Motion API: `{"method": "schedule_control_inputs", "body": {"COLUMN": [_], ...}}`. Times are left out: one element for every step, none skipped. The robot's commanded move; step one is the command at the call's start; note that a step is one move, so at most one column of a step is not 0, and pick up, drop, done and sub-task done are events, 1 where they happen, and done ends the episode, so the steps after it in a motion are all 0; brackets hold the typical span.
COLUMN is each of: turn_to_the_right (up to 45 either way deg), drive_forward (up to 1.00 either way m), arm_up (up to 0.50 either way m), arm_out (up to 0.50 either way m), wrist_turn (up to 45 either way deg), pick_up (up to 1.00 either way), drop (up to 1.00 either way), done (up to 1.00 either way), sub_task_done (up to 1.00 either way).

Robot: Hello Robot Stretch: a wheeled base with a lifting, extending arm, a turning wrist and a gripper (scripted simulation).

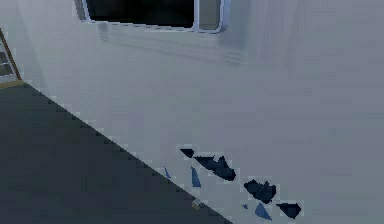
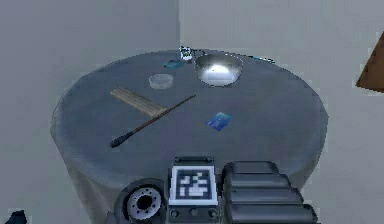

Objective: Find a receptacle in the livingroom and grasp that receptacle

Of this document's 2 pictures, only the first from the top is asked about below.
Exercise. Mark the white framed window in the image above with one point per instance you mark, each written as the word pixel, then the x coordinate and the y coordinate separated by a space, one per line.
pixel 140 11

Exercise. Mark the light blue shard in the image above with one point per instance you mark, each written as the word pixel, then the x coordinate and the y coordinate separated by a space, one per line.
pixel 195 179
pixel 262 212
pixel 166 172

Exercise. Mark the dark blue shard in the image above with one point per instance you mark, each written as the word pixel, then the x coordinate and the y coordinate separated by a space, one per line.
pixel 261 191
pixel 290 209
pixel 218 167
pixel 188 152

